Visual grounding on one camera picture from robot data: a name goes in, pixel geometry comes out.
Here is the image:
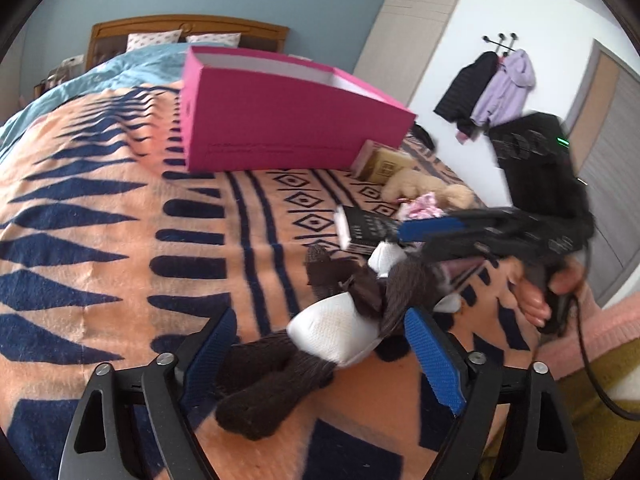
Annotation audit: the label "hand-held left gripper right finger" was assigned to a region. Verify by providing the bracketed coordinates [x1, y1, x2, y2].
[404, 307, 586, 480]

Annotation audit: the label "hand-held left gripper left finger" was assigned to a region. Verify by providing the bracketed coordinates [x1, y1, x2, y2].
[59, 305, 238, 480]

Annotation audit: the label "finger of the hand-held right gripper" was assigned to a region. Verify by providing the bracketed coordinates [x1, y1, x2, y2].
[422, 237, 506, 273]
[397, 209, 521, 243]

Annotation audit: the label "brown and white plush toy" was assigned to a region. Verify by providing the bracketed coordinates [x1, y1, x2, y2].
[215, 240, 501, 442]

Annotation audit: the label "beige tissue pack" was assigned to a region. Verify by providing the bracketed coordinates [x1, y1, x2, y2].
[350, 140, 413, 183]

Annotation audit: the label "pink cardboard box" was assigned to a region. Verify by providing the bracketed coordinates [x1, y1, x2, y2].
[180, 45, 418, 173]

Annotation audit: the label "person's right forearm pink sleeve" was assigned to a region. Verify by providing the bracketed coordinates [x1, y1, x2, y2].
[535, 290, 640, 381]

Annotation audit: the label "person's right hand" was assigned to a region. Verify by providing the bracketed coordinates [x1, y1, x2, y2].
[509, 257, 585, 330]

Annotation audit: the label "pink floral cloth item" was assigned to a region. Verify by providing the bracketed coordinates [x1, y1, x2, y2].
[400, 191, 446, 221]

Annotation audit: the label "beige plush toy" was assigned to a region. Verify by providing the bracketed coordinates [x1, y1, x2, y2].
[382, 167, 476, 209]

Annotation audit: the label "grey framed door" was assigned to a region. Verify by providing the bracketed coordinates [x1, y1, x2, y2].
[570, 37, 640, 311]

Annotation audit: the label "purple hoodie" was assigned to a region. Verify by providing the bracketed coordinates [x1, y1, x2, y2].
[470, 49, 537, 131]

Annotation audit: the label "dark cloth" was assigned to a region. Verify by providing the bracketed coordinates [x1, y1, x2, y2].
[407, 124, 440, 152]

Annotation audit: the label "black jacket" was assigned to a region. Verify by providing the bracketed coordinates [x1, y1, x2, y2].
[432, 51, 501, 126]

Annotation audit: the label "mustard yellow clothing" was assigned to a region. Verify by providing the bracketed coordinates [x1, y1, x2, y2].
[480, 345, 640, 480]

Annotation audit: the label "orange and navy patterned blanket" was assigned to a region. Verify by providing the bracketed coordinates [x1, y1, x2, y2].
[0, 80, 541, 480]

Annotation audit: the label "beige wardrobe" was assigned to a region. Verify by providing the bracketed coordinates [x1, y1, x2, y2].
[352, 0, 473, 108]

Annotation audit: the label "white patterned pillow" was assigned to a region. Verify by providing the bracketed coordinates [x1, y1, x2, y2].
[185, 32, 243, 51]
[125, 30, 183, 53]

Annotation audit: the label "light blue duvet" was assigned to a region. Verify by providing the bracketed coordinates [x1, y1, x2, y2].
[0, 42, 311, 141]

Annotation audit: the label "wooden headboard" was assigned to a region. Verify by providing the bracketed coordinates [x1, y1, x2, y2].
[90, 15, 291, 71]

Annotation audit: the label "bedside clutter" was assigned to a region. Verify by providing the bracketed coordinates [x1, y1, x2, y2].
[32, 55, 86, 101]

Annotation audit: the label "black wall coat hooks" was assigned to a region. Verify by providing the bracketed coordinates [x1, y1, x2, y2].
[482, 32, 521, 56]

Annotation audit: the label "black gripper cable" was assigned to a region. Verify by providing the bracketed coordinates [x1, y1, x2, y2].
[572, 292, 640, 420]

